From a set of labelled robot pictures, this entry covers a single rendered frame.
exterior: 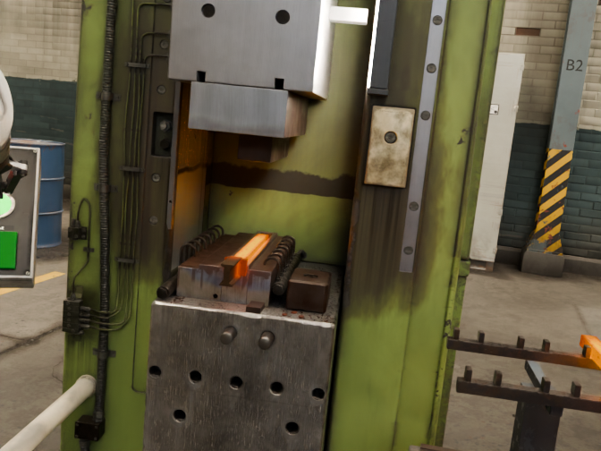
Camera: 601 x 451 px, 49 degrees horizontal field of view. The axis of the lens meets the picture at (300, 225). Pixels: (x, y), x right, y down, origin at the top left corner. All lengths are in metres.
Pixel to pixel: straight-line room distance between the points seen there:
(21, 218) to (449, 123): 0.91
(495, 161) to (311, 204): 4.88
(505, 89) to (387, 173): 5.21
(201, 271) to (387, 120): 0.51
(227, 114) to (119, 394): 0.75
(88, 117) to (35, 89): 7.57
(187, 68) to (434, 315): 0.77
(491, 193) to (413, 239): 5.15
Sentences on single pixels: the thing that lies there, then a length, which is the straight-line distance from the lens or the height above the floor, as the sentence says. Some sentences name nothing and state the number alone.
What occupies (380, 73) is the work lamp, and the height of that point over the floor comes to 1.42.
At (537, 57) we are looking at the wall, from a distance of 7.30.
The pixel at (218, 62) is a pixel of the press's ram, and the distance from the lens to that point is 1.37.
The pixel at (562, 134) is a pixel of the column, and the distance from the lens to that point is 6.93.
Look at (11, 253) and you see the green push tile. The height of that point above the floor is 1.00.
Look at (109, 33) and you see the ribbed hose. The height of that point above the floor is 1.46.
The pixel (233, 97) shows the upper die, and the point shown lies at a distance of 1.36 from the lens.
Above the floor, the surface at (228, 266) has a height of 1.02.
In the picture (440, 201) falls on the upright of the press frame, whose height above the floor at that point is 1.16.
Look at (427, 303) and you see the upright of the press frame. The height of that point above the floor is 0.93.
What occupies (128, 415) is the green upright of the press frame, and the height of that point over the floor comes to 0.56.
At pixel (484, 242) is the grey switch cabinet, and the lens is 6.69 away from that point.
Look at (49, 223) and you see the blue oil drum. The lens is 6.03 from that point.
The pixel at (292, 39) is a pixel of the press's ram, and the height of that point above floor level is 1.46.
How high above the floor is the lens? 1.32
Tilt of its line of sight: 9 degrees down
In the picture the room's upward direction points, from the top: 6 degrees clockwise
